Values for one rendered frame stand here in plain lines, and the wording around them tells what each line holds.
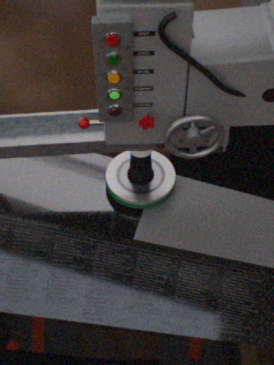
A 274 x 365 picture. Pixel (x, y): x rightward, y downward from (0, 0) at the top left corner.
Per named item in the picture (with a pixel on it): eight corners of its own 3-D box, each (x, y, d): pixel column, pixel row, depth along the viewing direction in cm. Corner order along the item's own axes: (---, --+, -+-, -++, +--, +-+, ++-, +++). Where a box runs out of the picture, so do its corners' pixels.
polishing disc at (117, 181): (116, 212, 163) (116, 209, 162) (99, 159, 176) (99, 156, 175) (184, 195, 167) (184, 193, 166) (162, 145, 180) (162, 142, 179)
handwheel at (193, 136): (216, 132, 147) (223, 89, 135) (221, 160, 141) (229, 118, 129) (159, 134, 146) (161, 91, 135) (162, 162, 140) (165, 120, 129)
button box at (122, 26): (131, 114, 136) (130, 14, 114) (131, 121, 134) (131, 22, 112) (99, 115, 136) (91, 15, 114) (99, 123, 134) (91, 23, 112)
